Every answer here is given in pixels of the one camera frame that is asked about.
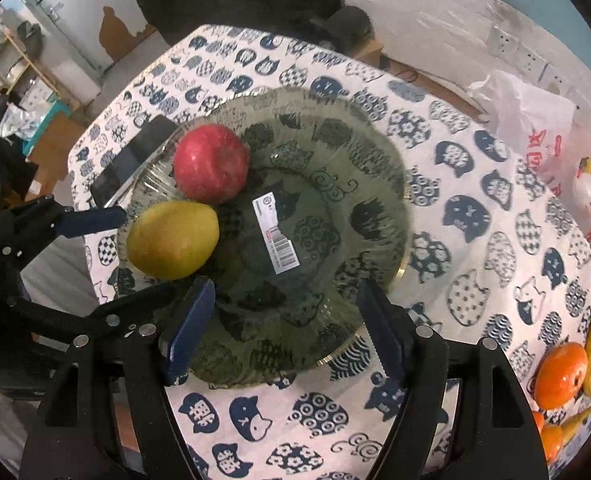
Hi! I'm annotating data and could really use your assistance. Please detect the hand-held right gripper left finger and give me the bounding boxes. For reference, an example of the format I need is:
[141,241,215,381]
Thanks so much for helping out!
[18,276,217,480]

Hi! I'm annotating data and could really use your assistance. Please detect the cardboard box stack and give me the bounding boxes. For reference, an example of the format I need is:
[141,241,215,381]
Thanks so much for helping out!
[25,110,88,202]

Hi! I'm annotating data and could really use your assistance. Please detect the teal box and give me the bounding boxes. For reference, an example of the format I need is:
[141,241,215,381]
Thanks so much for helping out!
[20,100,72,157]

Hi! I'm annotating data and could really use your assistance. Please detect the wooden shelf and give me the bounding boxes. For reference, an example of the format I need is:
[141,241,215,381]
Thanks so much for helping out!
[0,20,82,112]

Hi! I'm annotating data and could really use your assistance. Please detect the black smartphone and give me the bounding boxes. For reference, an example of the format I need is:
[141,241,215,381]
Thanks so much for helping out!
[90,115,178,208]

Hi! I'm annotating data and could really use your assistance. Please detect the green glass bowl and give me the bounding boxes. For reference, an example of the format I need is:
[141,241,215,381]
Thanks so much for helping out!
[115,86,412,388]

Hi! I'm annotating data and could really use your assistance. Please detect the white plastic bag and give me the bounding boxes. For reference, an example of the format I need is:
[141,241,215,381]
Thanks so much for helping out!
[468,70,591,253]

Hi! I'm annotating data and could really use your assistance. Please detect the large orange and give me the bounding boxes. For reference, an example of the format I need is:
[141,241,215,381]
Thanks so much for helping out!
[534,342,589,409]

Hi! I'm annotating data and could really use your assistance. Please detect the yellow green pear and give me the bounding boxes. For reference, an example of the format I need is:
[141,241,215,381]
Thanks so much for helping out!
[126,200,220,281]

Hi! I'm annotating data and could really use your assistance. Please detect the black cable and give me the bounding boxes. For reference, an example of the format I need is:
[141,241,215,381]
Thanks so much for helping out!
[389,59,420,84]

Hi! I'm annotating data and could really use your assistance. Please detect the cat print tablecloth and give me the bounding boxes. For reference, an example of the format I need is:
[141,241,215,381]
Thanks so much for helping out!
[68,24,591,480]

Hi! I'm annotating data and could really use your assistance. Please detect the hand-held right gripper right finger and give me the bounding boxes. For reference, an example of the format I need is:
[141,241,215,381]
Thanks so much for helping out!
[356,277,549,480]

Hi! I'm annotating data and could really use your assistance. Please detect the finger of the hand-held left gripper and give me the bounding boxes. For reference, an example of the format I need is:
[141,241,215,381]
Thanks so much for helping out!
[0,194,127,272]
[6,281,177,340]

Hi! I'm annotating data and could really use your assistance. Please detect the dark round speaker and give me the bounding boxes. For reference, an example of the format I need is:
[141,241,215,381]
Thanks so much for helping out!
[325,6,373,50]

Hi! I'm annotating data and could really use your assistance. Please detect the brown cardboard box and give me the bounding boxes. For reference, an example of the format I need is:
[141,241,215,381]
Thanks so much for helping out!
[350,35,387,68]

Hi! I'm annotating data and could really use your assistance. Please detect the red apple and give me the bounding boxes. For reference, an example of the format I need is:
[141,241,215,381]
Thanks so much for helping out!
[172,124,251,205]

